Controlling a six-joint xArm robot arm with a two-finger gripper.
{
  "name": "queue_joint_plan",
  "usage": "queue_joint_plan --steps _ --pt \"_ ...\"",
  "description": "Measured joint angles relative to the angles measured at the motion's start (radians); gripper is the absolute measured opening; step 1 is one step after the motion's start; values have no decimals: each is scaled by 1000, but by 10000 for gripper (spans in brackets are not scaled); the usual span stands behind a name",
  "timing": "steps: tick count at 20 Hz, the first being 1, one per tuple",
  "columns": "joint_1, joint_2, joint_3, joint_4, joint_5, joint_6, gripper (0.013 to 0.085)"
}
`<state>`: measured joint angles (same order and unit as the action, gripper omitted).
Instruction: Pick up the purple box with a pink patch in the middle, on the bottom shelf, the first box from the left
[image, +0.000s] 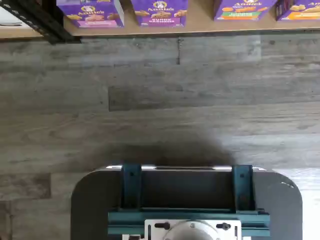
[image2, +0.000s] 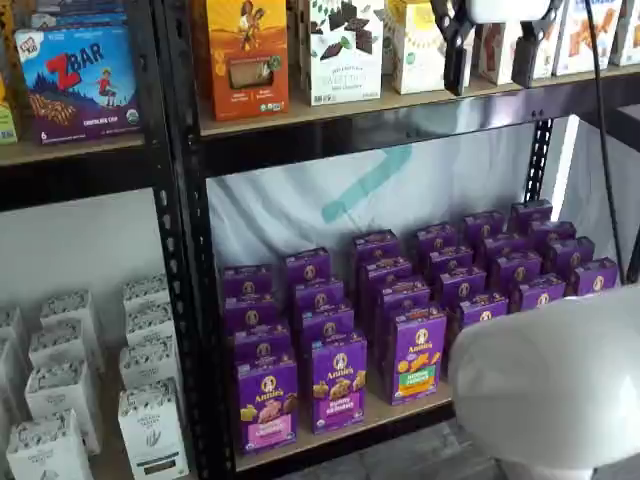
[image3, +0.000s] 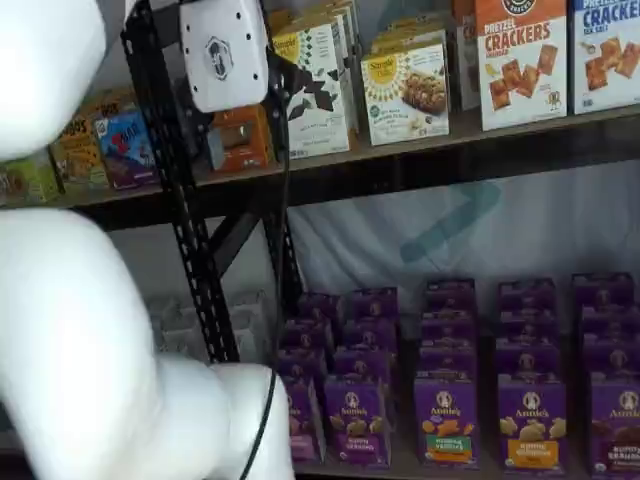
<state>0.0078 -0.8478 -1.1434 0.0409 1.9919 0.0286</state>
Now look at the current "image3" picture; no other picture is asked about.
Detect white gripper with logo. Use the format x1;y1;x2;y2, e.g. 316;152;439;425
179;0;342;123

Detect purple Annie's box pink patch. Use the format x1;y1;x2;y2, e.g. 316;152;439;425
280;318;335;351
285;374;327;464
276;346;329;382
295;292;345;324

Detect white Simple Mills cracker box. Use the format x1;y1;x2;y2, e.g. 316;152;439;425
269;0;361;137
271;23;352;160

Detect orange windowed snack box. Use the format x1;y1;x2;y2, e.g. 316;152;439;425
208;103;275;174

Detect tan wooden shelf board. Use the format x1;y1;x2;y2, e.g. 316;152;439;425
0;102;640;211

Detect white Simple Mills bar box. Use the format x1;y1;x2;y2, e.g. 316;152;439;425
359;42;451;147
368;25;450;53

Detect dark brown snack box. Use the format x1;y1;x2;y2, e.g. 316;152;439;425
451;0;482;112

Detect blue Z Bar box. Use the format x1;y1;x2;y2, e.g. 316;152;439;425
93;108;161;192

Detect orange-lettered pretzel crackers box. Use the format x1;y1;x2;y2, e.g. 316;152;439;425
473;0;570;133

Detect yellow-green snack bar box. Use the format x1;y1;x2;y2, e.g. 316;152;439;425
48;97;111;191

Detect purple Annie's box green patch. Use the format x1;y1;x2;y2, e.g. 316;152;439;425
417;343;480;381
423;278;477;314
412;375;481;470
420;310;477;347

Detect green snack box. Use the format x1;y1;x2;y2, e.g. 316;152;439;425
0;152;60;207

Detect blue-lettered pretzel crackers box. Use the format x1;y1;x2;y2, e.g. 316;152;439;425
571;0;640;116

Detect purple Annie's box orange patch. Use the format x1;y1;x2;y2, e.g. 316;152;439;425
493;338;562;379
497;373;567;475
496;278;557;313
496;308;560;343

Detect purple Annie's box brown patch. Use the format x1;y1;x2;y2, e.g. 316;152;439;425
571;272;635;309
581;333;640;376
588;370;640;477
578;303;637;339

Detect white backdrop sheet teal logo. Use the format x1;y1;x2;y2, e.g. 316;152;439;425
287;162;640;304

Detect pale moulded carton tray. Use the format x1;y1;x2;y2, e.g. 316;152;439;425
143;289;275;366

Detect thin black cable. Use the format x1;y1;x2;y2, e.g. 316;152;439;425
238;84;295;480

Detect black metal shelf frame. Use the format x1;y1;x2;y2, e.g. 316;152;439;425
74;0;640;366

